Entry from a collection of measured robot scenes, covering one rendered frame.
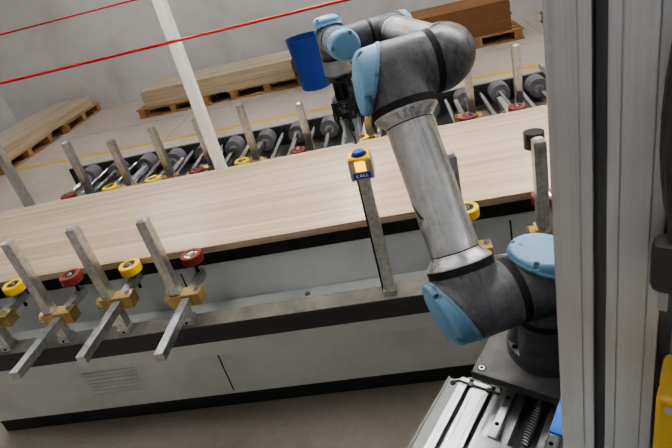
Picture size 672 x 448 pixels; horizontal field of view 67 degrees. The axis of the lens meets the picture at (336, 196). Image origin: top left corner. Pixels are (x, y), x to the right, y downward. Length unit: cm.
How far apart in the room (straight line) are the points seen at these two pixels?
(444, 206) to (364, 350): 145
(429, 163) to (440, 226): 11
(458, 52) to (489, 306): 42
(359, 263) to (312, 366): 58
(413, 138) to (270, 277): 128
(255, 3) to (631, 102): 853
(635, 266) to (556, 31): 18
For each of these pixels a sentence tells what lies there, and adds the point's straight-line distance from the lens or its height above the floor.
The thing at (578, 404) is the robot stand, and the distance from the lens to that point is 56.
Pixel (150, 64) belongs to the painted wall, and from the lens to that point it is 962.
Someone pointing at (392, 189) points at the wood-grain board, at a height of 90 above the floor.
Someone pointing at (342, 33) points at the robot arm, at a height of 160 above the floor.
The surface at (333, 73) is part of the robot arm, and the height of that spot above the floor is 148.
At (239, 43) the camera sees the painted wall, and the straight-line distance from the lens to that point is 900.
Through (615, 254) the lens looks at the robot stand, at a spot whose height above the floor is 155.
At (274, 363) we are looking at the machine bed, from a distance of 235.
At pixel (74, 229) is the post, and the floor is 115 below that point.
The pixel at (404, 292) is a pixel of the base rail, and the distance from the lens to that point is 177.
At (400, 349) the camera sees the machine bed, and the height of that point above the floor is 24.
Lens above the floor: 180
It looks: 26 degrees down
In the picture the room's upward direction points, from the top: 15 degrees counter-clockwise
